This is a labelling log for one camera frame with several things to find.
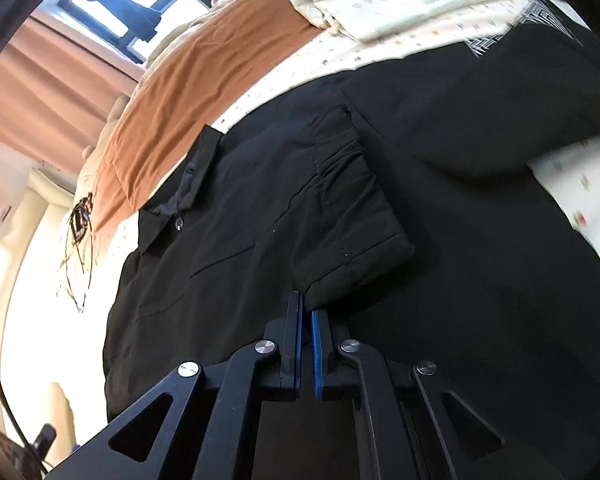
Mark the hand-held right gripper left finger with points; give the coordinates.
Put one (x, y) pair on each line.
(296, 350)

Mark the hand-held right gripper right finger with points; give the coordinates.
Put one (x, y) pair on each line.
(317, 355)

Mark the black shirt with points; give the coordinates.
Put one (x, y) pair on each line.
(430, 185)

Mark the white padded furniture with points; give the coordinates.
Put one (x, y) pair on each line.
(40, 285)

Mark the brown blanket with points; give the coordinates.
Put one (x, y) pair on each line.
(205, 75)

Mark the pink curtain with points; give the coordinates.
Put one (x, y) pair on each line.
(45, 95)

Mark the dark hanging garment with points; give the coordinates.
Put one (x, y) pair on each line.
(130, 5)

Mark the window with dark frame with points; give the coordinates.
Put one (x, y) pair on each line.
(180, 10)

